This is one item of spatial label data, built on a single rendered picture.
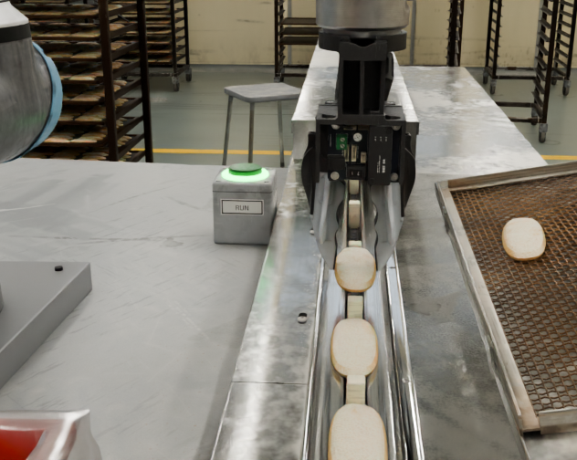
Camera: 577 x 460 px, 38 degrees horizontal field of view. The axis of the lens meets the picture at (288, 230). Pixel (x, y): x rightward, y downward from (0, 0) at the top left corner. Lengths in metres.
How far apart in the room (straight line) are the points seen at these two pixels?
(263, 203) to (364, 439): 0.47
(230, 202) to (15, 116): 0.28
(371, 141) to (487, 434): 0.24
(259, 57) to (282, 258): 7.02
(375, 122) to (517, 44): 7.26
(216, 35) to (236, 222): 6.90
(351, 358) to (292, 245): 0.24
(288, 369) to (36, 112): 0.37
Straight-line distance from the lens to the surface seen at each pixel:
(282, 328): 0.69
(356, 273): 0.75
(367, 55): 0.65
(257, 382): 0.61
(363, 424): 0.57
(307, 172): 0.74
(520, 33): 7.91
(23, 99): 0.83
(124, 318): 0.82
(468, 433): 0.65
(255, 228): 0.99
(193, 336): 0.78
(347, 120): 0.66
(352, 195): 1.13
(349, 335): 0.69
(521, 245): 0.77
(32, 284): 0.84
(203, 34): 7.88
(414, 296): 0.86
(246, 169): 0.99
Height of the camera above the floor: 1.16
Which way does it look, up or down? 19 degrees down
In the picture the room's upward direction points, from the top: straight up
